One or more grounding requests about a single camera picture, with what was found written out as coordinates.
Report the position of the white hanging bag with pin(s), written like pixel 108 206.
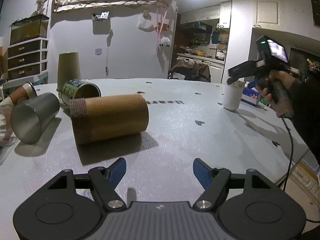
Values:
pixel 145 25

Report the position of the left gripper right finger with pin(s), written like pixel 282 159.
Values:
pixel 214 181

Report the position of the white plush toy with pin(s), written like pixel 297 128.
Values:
pixel 165 42

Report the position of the brown sleeve coffee cup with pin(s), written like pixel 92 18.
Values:
pixel 22 93

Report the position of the right gloved hand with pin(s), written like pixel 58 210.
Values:
pixel 279 90

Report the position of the chair with draped clothes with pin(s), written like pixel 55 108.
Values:
pixel 192 70

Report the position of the dried flower vase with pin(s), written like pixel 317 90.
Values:
pixel 40 6

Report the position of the glass fish tank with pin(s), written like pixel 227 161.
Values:
pixel 29 28

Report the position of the olive paper cup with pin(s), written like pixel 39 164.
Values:
pixel 68 68

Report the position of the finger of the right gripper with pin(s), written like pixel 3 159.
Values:
pixel 234 78
pixel 245 69

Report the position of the blue tissue box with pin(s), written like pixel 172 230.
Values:
pixel 251 96

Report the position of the green printed cup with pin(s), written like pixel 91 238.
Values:
pixel 77 89

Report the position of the white ceramic patterned cup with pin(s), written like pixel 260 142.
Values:
pixel 232 95

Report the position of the brown cardboard sleeve cup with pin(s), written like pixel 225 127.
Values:
pixel 107 117

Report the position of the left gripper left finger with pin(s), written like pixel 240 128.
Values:
pixel 104 181

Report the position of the clear glass with bands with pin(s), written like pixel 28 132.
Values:
pixel 8 137

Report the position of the grey metal tumbler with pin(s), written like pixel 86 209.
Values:
pixel 30 118

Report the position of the white plastic drawer unit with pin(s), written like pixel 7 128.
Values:
pixel 28 58

